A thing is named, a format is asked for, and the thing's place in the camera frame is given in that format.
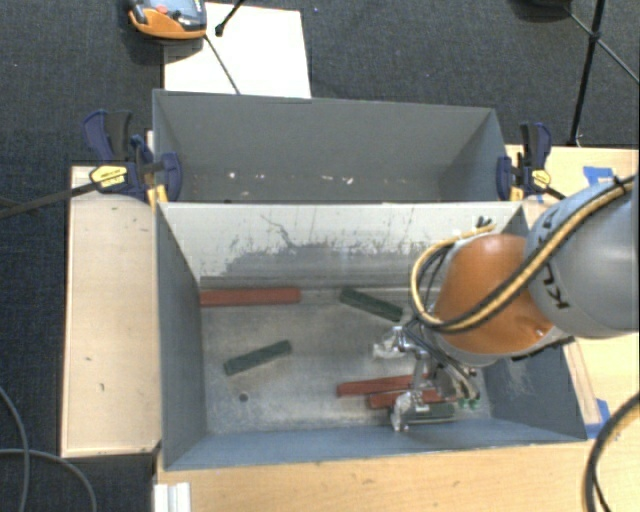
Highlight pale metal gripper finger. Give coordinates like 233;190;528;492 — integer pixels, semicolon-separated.
389;391;420;433
372;326;410;360

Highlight red-brown flat block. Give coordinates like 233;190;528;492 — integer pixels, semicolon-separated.
335;375;427;399
199;287;303;308
366;389;447;411

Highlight dark green flat block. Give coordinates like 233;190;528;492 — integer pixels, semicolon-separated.
339;287;404;323
408;401;457;425
222;339;293;377

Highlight grey metal bin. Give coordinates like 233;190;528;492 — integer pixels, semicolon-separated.
151;88;589;473

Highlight pale wood board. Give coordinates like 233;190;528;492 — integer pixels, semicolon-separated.
60;165;164;459

